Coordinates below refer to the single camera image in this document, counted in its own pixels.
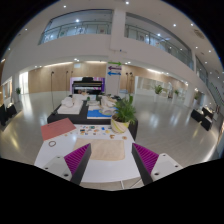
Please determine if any beige towel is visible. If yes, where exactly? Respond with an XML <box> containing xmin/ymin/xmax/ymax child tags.
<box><xmin>74</xmin><ymin>138</ymin><xmax>125</xmax><ymax>161</ymax></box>

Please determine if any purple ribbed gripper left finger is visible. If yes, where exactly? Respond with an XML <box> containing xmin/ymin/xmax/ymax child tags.
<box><xmin>64</xmin><ymin>144</ymin><xmax>91</xmax><ymax>185</ymax></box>

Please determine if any red paper sheet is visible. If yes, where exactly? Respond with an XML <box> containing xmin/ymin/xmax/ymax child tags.
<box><xmin>41</xmin><ymin>118</ymin><xmax>76</xmax><ymax>140</ymax></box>

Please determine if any blue board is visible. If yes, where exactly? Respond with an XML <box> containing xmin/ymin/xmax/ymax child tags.
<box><xmin>87</xmin><ymin>109</ymin><xmax>115</xmax><ymax>119</ymax></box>

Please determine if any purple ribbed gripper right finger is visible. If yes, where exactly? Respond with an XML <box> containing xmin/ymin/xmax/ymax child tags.
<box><xmin>132</xmin><ymin>143</ymin><xmax>159</xmax><ymax>185</ymax></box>

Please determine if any white pillow stack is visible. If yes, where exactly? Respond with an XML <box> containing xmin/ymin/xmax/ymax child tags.
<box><xmin>57</xmin><ymin>95</ymin><xmax>83</xmax><ymax>115</ymax></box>

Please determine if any black display table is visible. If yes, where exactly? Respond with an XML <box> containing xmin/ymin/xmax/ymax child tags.
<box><xmin>47</xmin><ymin>100</ymin><xmax>138</xmax><ymax>140</ymax></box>

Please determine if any direction sign pillar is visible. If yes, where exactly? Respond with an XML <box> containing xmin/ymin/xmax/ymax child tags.
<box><xmin>105</xmin><ymin>9</ymin><xmax>126</xmax><ymax>95</ymax></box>

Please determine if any potted green plant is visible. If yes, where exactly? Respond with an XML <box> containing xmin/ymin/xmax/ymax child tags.
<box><xmin>111</xmin><ymin>96</ymin><xmax>136</xmax><ymax>134</ymax></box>

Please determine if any black upright piano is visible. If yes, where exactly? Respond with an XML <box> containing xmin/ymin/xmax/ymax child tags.
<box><xmin>72</xmin><ymin>77</ymin><xmax>102</xmax><ymax>95</ymax></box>

